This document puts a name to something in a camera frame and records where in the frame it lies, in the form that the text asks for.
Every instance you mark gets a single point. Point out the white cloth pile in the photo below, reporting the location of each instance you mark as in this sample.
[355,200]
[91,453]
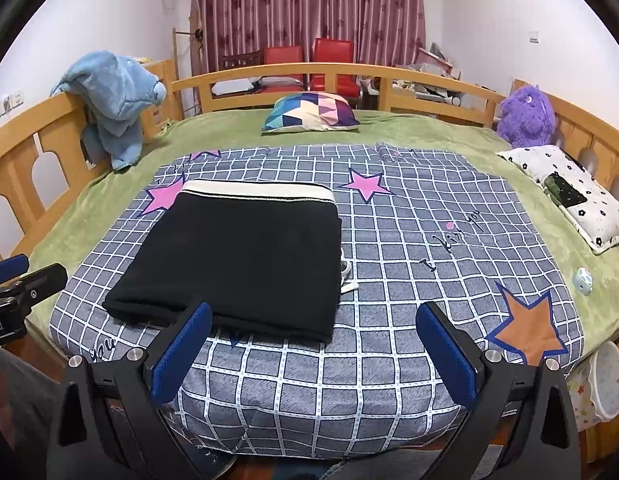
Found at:
[234,87]

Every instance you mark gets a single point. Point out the colourful geometric pillow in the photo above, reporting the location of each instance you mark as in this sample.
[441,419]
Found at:
[309,112]

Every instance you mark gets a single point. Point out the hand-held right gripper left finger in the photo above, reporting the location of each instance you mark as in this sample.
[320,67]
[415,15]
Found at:
[184,355]

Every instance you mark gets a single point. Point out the blue plush toy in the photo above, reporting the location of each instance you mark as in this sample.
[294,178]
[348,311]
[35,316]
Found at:
[114,95]

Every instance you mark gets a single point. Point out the pile of boards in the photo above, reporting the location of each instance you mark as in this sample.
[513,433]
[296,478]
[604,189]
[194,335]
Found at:
[432,60]

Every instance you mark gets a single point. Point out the white flower-print pillow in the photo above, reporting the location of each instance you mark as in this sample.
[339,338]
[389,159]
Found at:
[599,210]

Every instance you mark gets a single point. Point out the white star-print plastic basin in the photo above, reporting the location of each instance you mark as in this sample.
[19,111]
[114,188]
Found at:
[607,385]

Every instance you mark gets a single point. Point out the person's grey clothing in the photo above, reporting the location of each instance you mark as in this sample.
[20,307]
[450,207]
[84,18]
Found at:
[16,400]

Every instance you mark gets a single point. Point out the dark cloth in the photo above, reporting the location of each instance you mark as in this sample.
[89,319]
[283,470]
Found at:
[564,190]

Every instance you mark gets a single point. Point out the grey checked blanket with stars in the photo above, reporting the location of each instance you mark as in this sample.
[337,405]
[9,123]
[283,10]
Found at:
[389,285]

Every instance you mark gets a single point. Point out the red patterned curtain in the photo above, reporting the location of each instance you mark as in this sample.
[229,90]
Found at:
[289,0]

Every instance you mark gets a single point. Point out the green bed sheet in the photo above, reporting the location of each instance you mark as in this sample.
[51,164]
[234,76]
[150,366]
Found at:
[439,130]

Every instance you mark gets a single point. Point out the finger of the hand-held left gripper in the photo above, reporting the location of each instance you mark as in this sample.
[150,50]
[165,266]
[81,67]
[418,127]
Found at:
[9,266]
[44,282]

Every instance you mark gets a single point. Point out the black pants with white waistband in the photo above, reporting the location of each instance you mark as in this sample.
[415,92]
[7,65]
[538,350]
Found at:
[239,260]

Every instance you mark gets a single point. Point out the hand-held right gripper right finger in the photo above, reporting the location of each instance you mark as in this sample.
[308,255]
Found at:
[447,355]

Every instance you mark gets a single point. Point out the wooden bed frame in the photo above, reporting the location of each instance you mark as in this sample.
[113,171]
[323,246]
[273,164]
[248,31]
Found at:
[289,71]

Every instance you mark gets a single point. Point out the red chair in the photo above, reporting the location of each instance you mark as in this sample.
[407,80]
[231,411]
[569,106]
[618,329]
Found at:
[332,51]
[283,55]

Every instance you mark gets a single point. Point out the dark wooden chair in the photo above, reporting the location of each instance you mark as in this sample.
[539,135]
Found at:
[242,58]

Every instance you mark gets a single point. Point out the wooden coat rack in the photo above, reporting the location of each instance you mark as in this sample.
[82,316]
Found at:
[175,60]

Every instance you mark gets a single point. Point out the purple plush toy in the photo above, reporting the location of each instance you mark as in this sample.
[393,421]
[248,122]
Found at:
[527,115]

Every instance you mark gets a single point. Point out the small round toy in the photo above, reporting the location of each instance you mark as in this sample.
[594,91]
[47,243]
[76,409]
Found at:
[583,280]

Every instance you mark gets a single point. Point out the white wall socket panel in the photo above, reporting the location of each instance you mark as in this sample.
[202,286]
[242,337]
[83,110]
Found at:
[11,101]

